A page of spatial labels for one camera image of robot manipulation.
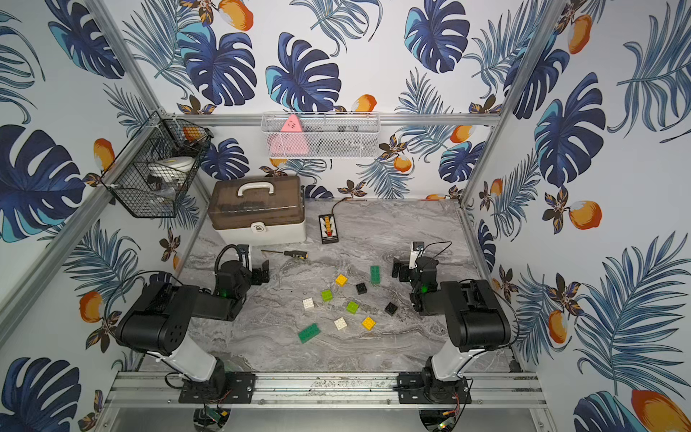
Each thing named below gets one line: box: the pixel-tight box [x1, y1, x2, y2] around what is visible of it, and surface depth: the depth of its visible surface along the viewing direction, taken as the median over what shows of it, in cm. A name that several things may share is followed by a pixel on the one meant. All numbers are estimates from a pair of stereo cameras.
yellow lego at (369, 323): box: [361, 316, 377, 332], surface depth 87 cm
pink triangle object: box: [267, 114, 310, 156], surface depth 92 cm
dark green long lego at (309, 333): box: [297, 323, 322, 344], surface depth 86 cm
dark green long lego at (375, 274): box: [370, 265, 381, 284], surface depth 97 cm
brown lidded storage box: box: [207, 175, 307, 246], surface depth 98 cm
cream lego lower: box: [333, 316, 348, 331], surface depth 87 cm
